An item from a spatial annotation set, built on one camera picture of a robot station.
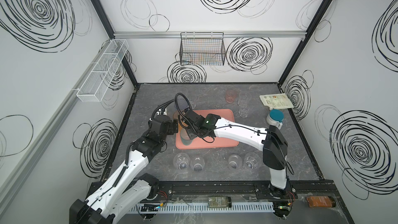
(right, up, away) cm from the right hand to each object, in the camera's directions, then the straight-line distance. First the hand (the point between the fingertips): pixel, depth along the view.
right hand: (189, 131), depth 82 cm
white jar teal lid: (+52, +5, +13) cm, 54 cm away
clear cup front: (+5, -18, 0) cm, 18 cm away
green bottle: (+15, -29, -14) cm, 35 cm away
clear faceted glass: (+1, +13, +24) cm, 27 cm away
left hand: (-11, +7, -3) cm, 13 cm away
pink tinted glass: (+28, +19, +29) cm, 45 cm away
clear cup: (-4, -16, +1) cm, 17 cm away
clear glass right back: (+38, +18, +27) cm, 50 cm away
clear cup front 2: (+25, -17, 0) cm, 30 cm away
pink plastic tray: (+14, -2, -13) cm, 20 cm away
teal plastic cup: (-1, -2, -7) cm, 8 cm away
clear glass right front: (+35, +10, +22) cm, 43 cm away
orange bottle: (+60, -28, -14) cm, 68 cm away
